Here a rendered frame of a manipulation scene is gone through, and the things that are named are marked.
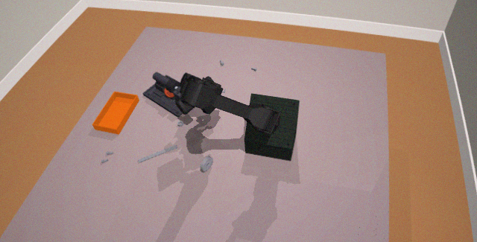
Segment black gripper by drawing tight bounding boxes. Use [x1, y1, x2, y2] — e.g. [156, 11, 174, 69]
[175, 76, 214, 115]

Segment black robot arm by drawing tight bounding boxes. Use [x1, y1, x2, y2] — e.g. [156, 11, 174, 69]
[180, 73, 282, 134]

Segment orange rectangular tray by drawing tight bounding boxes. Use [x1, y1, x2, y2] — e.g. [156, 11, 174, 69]
[92, 91, 139, 134]

